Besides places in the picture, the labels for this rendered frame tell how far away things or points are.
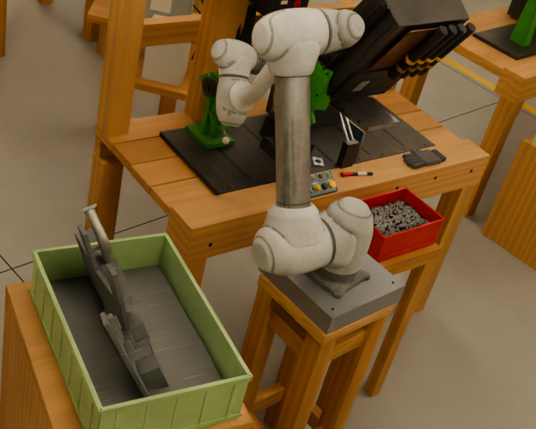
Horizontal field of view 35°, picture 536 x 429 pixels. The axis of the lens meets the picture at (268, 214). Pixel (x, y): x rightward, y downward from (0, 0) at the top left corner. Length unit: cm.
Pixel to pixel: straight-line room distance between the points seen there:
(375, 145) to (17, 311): 164
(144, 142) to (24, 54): 253
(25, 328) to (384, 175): 152
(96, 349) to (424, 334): 207
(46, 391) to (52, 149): 252
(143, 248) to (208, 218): 30
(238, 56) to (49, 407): 129
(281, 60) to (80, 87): 311
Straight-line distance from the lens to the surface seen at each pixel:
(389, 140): 362
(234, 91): 287
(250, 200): 300
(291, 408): 290
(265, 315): 283
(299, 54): 236
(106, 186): 337
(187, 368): 242
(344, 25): 243
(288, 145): 242
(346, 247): 257
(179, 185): 304
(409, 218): 320
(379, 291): 275
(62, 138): 486
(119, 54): 308
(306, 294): 264
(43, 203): 435
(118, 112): 320
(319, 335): 264
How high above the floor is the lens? 258
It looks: 35 degrees down
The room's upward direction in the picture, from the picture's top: 15 degrees clockwise
